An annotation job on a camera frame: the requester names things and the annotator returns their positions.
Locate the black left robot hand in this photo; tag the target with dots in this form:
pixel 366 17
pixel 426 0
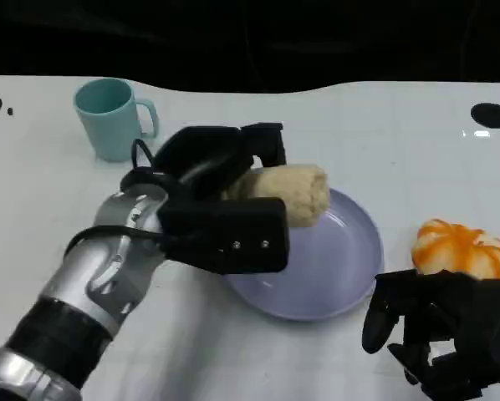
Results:
pixel 208 154

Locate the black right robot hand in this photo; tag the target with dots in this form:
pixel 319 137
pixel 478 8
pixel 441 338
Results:
pixel 476 326

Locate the beige towel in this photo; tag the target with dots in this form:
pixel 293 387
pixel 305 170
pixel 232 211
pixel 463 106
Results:
pixel 296 192

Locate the lilac plate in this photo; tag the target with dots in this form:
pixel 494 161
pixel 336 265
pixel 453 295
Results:
pixel 329 271

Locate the orange and white bread roll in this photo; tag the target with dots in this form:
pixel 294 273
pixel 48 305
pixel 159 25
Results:
pixel 459 248

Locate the pale green mug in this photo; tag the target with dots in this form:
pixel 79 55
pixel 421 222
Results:
pixel 108 129

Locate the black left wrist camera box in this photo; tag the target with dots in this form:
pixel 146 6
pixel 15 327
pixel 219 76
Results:
pixel 233 234

